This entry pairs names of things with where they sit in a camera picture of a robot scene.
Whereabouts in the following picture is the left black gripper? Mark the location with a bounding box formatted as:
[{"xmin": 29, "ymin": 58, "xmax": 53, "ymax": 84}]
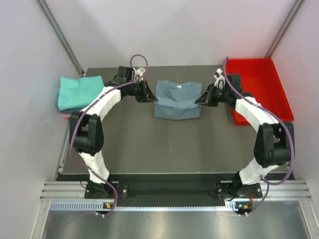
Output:
[{"xmin": 127, "ymin": 78, "xmax": 158, "ymax": 103}]

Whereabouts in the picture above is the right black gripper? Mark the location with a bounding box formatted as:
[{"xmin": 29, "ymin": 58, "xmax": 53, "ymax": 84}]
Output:
[{"xmin": 195, "ymin": 83, "xmax": 230, "ymax": 107}]

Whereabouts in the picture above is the grey-blue t shirt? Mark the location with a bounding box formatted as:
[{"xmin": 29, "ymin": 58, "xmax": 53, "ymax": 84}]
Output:
[{"xmin": 154, "ymin": 80, "xmax": 202, "ymax": 120}]

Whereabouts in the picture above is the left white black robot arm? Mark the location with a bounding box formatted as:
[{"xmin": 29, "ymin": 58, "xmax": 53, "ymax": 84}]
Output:
[{"xmin": 69, "ymin": 66, "xmax": 157, "ymax": 199}]

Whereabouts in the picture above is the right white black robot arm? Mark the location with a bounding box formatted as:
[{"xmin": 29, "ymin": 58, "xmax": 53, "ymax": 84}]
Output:
[{"xmin": 195, "ymin": 69, "xmax": 295, "ymax": 200}]

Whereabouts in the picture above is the red plastic bin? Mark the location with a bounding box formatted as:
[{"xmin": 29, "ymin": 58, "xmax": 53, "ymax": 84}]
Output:
[{"xmin": 226, "ymin": 58, "xmax": 294, "ymax": 121}]

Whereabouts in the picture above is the teal folded t shirt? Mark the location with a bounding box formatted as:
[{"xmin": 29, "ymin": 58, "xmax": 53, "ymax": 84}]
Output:
[{"xmin": 58, "ymin": 76, "xmax": 104, "ymax": 111}]

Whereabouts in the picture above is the pink folded t shirt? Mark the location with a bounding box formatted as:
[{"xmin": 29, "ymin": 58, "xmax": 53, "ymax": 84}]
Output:
[{"xmin": 61, "ymin": 113, "xmax": 71, "ymax": 119}]

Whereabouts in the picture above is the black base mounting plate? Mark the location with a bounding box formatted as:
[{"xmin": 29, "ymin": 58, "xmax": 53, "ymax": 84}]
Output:
[{"xmin": 84, "ymin": 181, "xmax": 262, "ymax": 200}]

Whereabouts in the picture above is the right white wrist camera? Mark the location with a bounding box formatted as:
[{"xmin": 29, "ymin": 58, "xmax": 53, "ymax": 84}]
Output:
[{"xmin": 213, "ymin": 68, "xmax": 225, "ymax": 89}]

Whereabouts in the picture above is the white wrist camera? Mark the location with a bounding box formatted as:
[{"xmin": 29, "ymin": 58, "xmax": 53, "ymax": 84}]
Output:
[
  {"xmin": 213, "ymin": 68, "xmax": 225, "ymax": 89},
  {"xmin": 132, "ymin": 67, "xmax": 146, "ymax": 82}
]

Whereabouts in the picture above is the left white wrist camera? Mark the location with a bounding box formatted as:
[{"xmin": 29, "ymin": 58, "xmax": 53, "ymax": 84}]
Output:
[{"xmin": 132, "ymin": 67, "xmax": 146, "ymax": 82}]

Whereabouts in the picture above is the aluminium frame rail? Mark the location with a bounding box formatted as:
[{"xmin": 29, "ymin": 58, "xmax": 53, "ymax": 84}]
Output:
[{"xmin": 40, "ymin": 180, "xmax": 311, "ymax": 203}]

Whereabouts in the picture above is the grey slotted cable duct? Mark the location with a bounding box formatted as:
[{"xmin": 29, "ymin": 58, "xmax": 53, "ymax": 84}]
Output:
[{"xmin": 50, "ymin": 201, "xmax": 250, "ymax": 212}]

